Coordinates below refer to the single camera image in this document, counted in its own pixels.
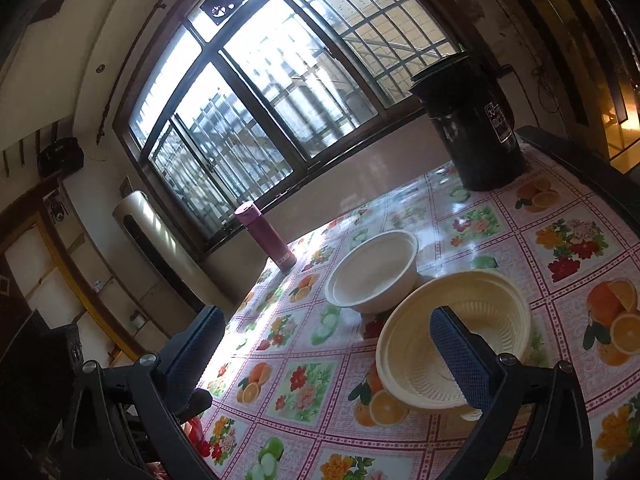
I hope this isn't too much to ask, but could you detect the white standing air conditioner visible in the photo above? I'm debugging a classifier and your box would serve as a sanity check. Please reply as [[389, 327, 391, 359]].
[[112, 190, 236, 313]]

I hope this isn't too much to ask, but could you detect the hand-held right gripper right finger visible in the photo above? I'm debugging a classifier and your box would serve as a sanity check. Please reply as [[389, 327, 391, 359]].
[[430, 306, 596, 480]]

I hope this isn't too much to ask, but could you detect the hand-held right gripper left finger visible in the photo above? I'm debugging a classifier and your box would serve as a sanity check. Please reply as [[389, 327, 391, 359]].
[[62, 305, 226, 480]]

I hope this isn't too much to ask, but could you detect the barred window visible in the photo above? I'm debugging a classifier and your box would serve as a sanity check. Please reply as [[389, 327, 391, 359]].
[[112, 0, 471, 256]]

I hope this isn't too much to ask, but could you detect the large red scalloped glass plate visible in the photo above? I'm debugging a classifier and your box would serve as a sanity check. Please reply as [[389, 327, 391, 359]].
[[182, 417, 212, 458]]

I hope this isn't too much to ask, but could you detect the black bag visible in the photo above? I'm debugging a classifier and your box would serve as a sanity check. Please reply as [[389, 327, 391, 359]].
[[37, 137, 85, 178]]

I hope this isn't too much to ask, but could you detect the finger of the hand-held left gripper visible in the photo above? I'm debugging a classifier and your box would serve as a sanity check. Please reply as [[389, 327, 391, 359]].
[[179, 389, 213, 423]]

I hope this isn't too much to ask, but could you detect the window exhaust fan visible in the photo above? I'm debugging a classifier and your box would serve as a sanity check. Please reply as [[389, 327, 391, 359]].
[[200, 0, 248, 26]]

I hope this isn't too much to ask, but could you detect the white plastic bowl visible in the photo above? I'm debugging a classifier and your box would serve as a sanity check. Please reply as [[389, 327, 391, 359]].
[[331, 230, 419, 302], [324, 232, 419, 316]]

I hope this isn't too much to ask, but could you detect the maroon thermos bottle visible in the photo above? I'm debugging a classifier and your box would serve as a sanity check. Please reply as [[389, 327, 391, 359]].
[[235, 201, 297, 273]]

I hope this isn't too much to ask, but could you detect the black bucket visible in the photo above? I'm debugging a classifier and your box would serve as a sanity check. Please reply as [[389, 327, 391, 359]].
[[409, 51, 527, 192]]

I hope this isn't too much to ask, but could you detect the floral fruit print tablecloth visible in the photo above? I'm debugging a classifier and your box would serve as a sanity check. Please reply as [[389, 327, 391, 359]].
[[187, 150, 640, 480]]

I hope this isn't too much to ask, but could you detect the cream ribbed strainer bowl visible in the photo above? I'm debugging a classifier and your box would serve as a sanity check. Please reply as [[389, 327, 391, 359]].
[[375, 269, 533, 422]]

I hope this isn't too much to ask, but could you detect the white wall shelf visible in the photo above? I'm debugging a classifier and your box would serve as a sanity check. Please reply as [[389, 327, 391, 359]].
[[65, 230, 151, 356]]

